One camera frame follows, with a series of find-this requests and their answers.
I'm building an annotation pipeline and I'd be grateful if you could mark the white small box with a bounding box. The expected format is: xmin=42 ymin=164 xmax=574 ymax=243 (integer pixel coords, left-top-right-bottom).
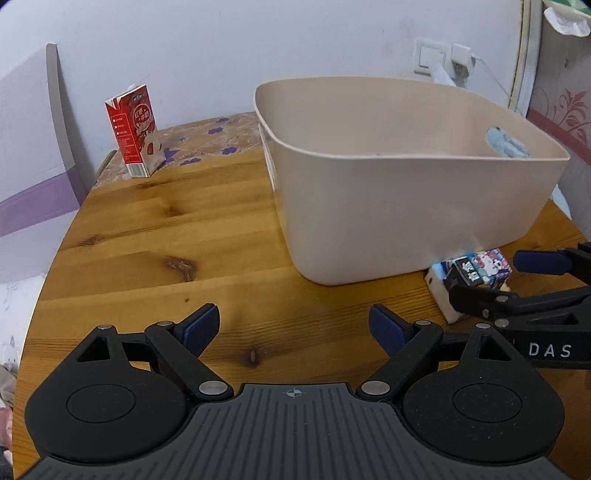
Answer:
xmin=425 ymin=264 xmax=462 ymax=324

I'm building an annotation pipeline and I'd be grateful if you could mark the floral patterned table mat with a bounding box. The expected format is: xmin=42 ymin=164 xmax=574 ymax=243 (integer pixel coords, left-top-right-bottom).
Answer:
xmin=92 ymin=112 xmax=263 ymax=191

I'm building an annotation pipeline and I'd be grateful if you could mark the cream headboard frame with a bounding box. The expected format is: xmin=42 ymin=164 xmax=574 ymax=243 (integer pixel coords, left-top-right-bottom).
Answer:
xmin=508 ymin=0 xmax=543 ymax=117

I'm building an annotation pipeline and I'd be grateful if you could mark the white wall socket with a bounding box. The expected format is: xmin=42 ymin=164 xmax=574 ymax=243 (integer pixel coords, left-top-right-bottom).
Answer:
xmin=413 ymin=38 xmax=451 ymax=76

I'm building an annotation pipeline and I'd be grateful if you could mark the beige plastic storage bin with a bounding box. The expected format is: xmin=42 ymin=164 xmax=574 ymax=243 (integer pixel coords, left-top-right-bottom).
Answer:
xmin=253 ymin=76 xmax=570 ymax=285

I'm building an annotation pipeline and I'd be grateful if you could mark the red milk carton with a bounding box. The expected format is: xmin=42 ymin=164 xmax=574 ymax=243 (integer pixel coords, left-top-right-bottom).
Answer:
xmin=105 ymin=84 xmax=165 ymax=178

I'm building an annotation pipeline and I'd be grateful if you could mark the white charger plug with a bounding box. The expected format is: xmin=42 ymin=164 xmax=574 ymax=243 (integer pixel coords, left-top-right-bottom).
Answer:
xmin=451 ymin=44 xmax=476 ymax=79

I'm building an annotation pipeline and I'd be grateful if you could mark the green tissue pack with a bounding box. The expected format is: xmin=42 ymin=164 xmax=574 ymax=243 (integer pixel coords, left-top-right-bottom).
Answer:
xmin=543 ymin=0 xmax=591 ymax=38

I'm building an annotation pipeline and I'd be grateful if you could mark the colourful cartoon small box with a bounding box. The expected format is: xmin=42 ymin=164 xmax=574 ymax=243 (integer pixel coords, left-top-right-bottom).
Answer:
xmin=443 ymin=249 xmax=513 ymax=291

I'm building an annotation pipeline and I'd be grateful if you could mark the light blue bedding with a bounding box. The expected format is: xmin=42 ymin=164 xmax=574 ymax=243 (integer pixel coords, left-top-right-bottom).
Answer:
xmin=486 ymin=127 xmax=530 ymax=159

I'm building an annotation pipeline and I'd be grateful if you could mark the white purple board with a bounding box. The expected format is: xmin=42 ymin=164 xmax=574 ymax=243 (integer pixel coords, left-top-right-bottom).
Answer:
xmin=1 ymin=43 xmax=87 ymax=283

